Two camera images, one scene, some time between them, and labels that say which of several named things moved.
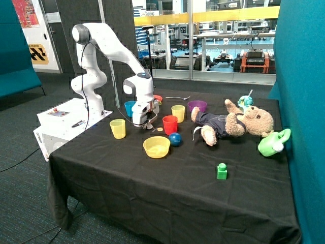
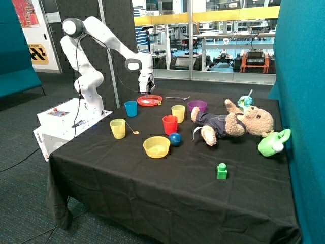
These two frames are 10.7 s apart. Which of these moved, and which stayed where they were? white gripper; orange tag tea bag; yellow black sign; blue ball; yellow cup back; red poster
Moved: white gripper; orange tag tea bag
Stayed: blue ball; yellow black sign; red poster; yellow cup back
